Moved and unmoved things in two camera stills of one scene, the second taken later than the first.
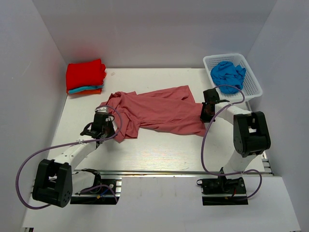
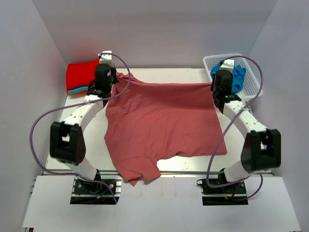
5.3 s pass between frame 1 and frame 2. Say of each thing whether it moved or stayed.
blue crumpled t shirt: stayed
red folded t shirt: stayed
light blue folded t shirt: stayed
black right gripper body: moved
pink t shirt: moved
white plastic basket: stayed
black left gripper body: moved
